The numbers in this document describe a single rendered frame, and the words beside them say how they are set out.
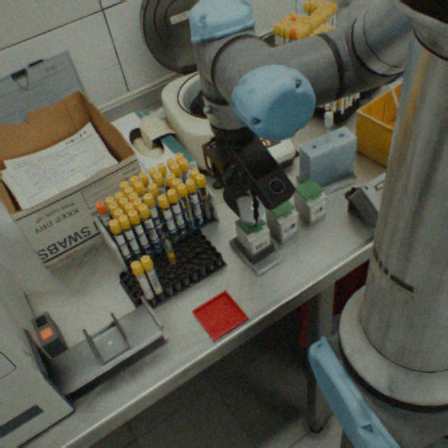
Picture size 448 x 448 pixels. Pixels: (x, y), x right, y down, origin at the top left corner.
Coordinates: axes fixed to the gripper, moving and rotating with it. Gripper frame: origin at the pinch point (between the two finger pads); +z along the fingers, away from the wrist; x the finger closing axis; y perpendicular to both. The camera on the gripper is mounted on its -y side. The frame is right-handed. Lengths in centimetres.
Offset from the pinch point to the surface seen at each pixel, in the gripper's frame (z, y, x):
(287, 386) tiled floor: 97, 9, -10
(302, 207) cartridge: 5.8, 1.8, -11.4
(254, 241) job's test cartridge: 3.0, -1.1, 1.3
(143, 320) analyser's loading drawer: 5.5, -1.2, 23.3
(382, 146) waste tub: 4.6, 3.5, -32.8
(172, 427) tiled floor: 97, 20, 28
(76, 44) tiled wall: -12, 58, 5
